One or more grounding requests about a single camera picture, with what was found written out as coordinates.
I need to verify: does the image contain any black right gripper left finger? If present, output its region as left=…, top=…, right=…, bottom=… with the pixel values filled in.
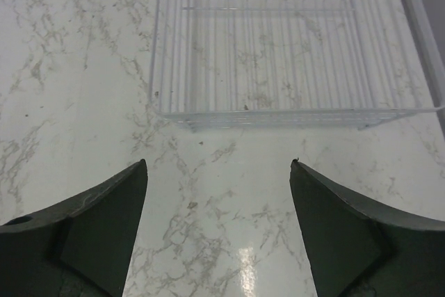
left=1, top=160, right=148, bottom=296

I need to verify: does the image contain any aluminium frame post right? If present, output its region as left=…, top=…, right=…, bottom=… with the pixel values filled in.
left=391, top=0, right=445, bottom=99

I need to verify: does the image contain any white wire dish rack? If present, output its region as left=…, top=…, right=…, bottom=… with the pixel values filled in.
left=149, top=0, right=444, bottom=129

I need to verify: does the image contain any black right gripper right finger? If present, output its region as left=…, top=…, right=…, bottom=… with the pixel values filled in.
left=290, top=159, right=444, bottom=296

